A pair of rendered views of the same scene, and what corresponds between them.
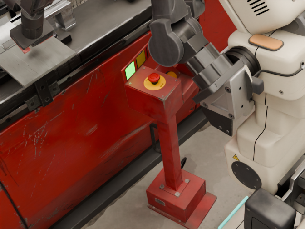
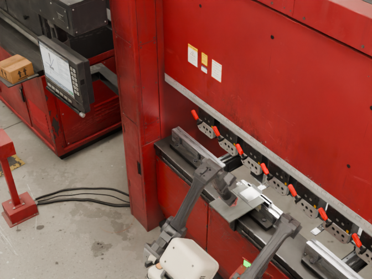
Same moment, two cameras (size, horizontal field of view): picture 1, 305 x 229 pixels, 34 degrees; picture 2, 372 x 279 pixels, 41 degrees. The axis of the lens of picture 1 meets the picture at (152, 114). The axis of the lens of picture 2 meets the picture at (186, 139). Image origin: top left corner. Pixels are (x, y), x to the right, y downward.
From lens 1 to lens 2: 221 cm
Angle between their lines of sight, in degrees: 62
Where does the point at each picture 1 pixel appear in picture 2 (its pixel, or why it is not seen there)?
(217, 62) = (155, 244)
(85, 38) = (266, 237)
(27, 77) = (214, 203)
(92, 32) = not seen: hidden behind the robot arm
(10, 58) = not seen: hidden behind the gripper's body
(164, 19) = (170, 219)
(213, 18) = not seen: outside the picture
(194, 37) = (166, 234)
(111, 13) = (290, 251)
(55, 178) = (223, 258)
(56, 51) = (232, 214)
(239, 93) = (145, 257)
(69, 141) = (235, 256)
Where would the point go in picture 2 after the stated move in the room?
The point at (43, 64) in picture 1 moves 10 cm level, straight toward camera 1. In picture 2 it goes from (222, 209) to (206, 213)
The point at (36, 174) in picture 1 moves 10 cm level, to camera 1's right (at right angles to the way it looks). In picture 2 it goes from (218, 243) to (219, 256)
